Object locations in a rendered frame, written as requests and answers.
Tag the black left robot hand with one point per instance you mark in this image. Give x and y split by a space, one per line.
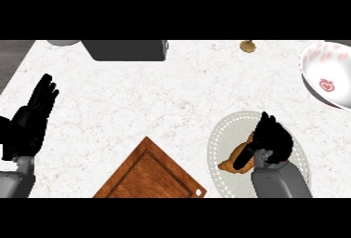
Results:
28 124

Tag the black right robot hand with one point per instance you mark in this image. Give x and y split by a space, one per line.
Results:
270 136

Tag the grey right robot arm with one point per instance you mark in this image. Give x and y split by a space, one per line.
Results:
279 179

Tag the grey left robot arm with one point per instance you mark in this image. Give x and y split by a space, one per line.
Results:
17 178

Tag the round pale grey placemat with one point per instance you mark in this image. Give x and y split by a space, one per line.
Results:
226 136

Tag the golden brown croissant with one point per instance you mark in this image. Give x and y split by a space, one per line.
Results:
230 160

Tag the white bowl with red prints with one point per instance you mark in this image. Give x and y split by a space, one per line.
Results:
329 74

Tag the pale grey round object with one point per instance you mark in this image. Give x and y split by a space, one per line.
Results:
62 42

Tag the brown wooden cutting board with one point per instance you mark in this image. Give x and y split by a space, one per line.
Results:
148 173

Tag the small tan round object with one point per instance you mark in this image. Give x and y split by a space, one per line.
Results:
248 46

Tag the dark grey box appliance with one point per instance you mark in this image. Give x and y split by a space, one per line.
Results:
126 49

